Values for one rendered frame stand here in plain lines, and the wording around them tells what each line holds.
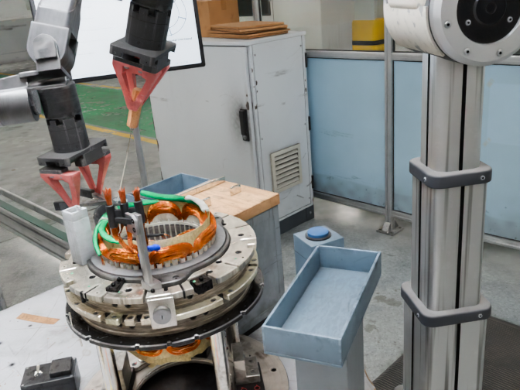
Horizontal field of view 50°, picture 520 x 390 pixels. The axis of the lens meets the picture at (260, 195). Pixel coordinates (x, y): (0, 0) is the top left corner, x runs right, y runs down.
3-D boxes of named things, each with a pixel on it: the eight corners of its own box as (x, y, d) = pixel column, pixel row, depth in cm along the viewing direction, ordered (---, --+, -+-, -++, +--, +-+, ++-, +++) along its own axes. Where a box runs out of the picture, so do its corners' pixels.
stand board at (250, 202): (152, 214, 120) (151, 204, 120) (216, 187, 133) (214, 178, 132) (217, 236, 108) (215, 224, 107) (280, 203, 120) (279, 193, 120)
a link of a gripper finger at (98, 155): (63, 206, 95) (49, 154, 92) (90, 189, 101) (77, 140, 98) (95, 209, 93) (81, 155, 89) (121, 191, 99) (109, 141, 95)
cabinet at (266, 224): (170, 318, 130) (153, 215, 120) (227, 284, 142) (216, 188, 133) (230, 348, 117) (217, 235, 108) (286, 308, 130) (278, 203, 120)
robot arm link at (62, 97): (70, 78, 85) (75, 72, 90) (23, 85, 84) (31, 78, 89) (80, 122, 88) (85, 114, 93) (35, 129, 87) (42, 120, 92)
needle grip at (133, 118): (124, 126, 85) (131, 89, 82) (129, 122, 86) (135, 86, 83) (135, 129, 84) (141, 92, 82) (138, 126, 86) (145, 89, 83)
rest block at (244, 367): (236, 385, 100) (233, 361, 98) (233, 366, 105) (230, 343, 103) (260, 381, 100) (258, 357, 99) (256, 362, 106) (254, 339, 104)
